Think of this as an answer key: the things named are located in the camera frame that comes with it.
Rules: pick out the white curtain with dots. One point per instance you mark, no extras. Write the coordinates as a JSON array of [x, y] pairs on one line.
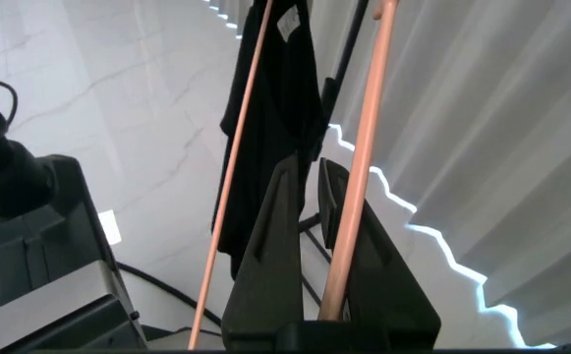
[[486, 147]]

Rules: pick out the pink clothes hanger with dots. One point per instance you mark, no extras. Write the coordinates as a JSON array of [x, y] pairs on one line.
[[361, 147]]

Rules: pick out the black garment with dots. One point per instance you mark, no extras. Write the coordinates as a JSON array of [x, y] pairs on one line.
[[280, 123]]

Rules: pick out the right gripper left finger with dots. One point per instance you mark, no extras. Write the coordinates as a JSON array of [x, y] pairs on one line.
[[270, 275]]

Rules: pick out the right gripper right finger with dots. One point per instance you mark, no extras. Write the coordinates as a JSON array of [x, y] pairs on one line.
[[388, 295]]

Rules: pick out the black clothes rack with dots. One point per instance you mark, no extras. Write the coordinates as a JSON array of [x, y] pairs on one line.
[[329, 98]]

